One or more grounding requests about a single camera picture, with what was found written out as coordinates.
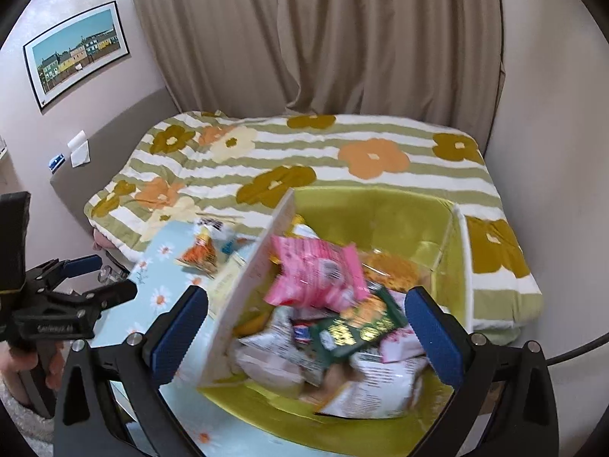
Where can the person left hand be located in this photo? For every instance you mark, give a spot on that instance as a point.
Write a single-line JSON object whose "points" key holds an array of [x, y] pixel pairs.
{"points": [[14, 361]]}

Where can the white wall switch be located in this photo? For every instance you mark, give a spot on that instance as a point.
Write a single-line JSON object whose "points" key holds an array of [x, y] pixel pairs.
{"points": [[79, 150]]}

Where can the white orange chips bag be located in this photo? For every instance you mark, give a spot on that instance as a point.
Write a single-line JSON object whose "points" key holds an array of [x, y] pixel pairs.
{"points": [[214, 238]]}

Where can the packaged waffle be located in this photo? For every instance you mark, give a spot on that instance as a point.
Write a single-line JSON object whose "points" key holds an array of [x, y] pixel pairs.
{"points": [[393, 272]]}

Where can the floral striped quilt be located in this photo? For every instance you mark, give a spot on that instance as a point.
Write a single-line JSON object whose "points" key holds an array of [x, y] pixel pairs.
{"points": [[206, 162]]}

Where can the grey headboard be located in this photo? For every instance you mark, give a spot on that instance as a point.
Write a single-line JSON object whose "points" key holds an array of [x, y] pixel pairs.
{"points": [[110, 148]]}

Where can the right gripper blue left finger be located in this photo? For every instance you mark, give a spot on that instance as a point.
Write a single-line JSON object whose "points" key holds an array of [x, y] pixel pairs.
{"points": [[88, 420]]}

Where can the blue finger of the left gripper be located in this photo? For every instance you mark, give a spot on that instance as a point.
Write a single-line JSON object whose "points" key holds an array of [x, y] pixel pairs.
{"points": [[92, 303], [55, 271]]}

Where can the framed houses picture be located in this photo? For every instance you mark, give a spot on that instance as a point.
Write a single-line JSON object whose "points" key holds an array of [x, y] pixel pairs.
{"points": [[60, 58]]}

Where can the blue white wall item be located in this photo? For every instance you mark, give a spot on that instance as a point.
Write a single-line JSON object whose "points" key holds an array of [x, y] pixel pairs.
{"points": [[56, 163]]}

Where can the pink snack packet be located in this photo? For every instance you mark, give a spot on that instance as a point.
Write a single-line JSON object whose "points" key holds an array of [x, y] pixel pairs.
{"points": [[315, 273]]}

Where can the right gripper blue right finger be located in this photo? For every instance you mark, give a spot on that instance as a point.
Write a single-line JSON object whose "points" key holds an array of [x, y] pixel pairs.
{"points": [[524, 420]]}

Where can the beige curtain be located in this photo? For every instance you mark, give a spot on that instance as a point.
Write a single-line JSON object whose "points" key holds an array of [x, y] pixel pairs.
{"points": [[437, 61]]}

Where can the pink white snack bag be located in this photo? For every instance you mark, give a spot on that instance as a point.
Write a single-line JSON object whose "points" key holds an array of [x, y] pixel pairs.
{"points": [[400, 345]]}

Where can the daisy print tablecloth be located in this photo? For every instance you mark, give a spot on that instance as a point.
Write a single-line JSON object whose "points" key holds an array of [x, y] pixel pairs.
{"points": [[160, 283]]}

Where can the translucent pink cake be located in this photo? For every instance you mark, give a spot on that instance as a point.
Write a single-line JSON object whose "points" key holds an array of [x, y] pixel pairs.
{"points": [[280, 374]]}

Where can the green gold snack packet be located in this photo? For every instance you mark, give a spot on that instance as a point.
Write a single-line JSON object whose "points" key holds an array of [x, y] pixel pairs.
{"points": [[357, 328]]}

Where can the white shrimp chips bag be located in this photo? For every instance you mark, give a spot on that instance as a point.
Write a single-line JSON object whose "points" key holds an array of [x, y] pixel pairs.
{"points": [[381, 390]]}

